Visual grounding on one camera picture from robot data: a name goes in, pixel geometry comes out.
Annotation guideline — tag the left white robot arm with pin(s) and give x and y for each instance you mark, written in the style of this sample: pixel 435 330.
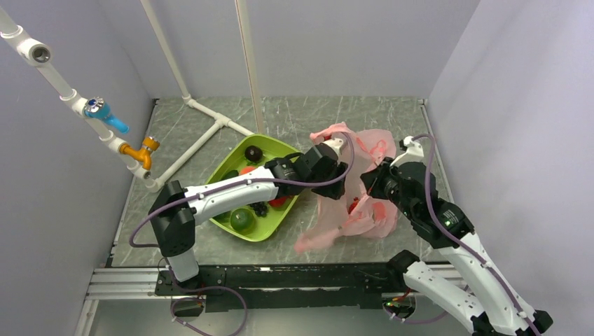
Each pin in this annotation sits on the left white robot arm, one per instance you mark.
pixel 178 210

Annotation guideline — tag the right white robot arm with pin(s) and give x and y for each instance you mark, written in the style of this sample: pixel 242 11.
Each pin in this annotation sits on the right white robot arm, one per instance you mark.
pixel 490 306

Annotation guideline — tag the orange fake fruit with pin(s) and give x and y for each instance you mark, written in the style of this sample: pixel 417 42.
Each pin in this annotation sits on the orange fake fruit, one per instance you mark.
pixel 247 170

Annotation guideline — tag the green fake avocado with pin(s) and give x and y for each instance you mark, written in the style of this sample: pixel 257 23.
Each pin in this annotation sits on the green fake avocado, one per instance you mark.
pixel 230 175

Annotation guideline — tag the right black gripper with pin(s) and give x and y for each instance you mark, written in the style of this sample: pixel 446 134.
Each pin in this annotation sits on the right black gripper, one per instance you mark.
pixel 373 178

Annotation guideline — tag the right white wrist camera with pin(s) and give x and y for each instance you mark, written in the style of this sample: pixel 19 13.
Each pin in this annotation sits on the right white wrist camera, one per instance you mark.
pixel 412 151

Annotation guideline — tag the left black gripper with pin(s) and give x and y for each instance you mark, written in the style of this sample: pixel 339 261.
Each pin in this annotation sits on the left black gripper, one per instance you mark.
pixel 335 190

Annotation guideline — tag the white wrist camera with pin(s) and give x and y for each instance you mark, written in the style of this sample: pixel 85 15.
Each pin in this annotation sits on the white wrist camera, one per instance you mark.
pixel 412 151
pixel 335 144

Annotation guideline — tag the red fake fruit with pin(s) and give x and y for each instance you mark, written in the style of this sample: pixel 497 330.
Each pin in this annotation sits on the red fake fruit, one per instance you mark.
pixel 279 202
pixel 353 205

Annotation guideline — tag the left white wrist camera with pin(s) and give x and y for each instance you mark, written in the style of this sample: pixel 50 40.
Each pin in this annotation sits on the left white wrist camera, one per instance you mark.
pixel 335 144

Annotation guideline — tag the pink plastic bag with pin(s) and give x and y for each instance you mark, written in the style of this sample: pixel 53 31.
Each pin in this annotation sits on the pink plastic bag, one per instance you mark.
pixel 372 218

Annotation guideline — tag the dark fake grapes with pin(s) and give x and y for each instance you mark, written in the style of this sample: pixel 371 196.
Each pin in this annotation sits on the dark fake grapes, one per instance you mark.
pixel 260 209

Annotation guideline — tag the beige vertical pole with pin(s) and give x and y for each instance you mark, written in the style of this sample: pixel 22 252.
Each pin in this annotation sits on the beige vertical pole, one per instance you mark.
pixel 249 57

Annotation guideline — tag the dark plum fake fruit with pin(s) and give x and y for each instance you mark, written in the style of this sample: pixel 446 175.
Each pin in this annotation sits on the dark plum fake fruit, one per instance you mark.
pixel 253 153

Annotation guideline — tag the orange faucet tap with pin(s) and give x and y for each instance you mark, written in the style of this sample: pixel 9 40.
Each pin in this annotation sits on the orange faucet tap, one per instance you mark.
pixel 143 154

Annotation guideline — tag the round green fake fruit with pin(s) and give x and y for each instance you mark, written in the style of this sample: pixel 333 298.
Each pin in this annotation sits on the round green fake fruit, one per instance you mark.
pixel 242 220

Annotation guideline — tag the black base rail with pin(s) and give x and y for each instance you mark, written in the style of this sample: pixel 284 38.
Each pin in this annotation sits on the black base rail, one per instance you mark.
pixel 223 288

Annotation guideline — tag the white PVC pipe frame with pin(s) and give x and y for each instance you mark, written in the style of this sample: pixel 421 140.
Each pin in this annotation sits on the white PVC pipe frame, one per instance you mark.
pixel 39 56

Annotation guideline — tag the blue valve tap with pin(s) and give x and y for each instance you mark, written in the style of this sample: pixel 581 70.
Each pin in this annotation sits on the blue valve tap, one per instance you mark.
pixel 97 108

